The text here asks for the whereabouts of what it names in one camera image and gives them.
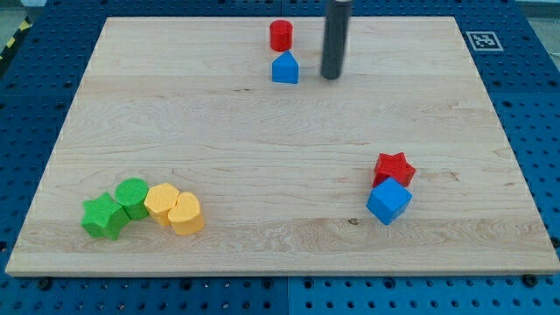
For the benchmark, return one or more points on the white fiducial marker tag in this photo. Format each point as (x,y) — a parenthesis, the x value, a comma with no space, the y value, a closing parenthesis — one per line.
(484,41)

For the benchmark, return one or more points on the blue house-shaped block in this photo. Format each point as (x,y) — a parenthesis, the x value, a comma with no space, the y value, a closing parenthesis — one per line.
(285,69)

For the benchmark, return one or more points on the light wooden board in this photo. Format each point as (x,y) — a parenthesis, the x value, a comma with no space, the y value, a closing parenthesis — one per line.
(283,171)

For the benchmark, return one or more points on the red cylinder block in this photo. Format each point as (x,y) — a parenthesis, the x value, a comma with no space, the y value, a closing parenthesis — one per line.
(280,35)

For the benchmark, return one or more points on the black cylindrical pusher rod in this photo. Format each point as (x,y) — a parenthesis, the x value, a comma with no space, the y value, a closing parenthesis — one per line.
(337,16)

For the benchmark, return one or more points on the blue cube block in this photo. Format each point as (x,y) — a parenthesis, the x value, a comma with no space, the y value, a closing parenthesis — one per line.
(388,200)

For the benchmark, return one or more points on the yellow hexagon block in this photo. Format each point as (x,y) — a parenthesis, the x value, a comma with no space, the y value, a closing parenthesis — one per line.
(159,201)

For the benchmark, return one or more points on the green cylinder block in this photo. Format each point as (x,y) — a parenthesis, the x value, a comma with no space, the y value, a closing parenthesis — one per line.
(130,194)

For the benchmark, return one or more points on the green star block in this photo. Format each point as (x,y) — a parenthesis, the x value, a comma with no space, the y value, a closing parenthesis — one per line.
(103,217)

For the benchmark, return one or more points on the yellow heart block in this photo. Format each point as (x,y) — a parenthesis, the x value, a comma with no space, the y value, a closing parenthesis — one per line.
(186,217)

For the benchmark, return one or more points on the red star block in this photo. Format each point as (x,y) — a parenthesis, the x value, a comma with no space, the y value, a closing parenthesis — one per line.
(393,166)

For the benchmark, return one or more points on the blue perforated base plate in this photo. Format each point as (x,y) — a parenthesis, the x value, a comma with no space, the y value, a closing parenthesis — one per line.
(36,92)

